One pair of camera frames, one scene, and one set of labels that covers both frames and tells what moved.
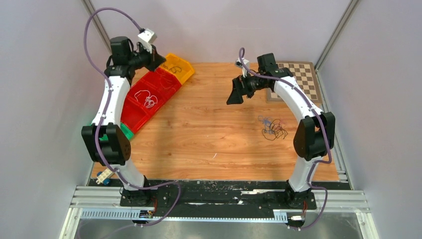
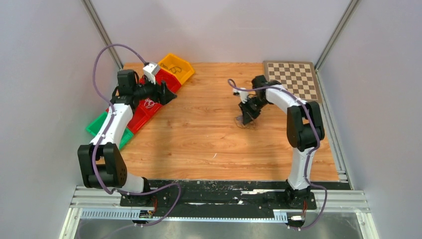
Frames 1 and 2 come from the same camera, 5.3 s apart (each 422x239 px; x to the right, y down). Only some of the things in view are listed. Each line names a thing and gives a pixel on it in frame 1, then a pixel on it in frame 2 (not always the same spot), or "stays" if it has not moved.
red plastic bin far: (161, 76) stays
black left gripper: (155, 60) to (162, 94)
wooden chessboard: (304, 74) stays
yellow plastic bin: (181, 69) stays
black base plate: (142, 196) stays
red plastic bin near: (134, 115) stays
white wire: (150, 101) stays
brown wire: (276, 130) to (239, 122)
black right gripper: (239, 86) to (248, 115)
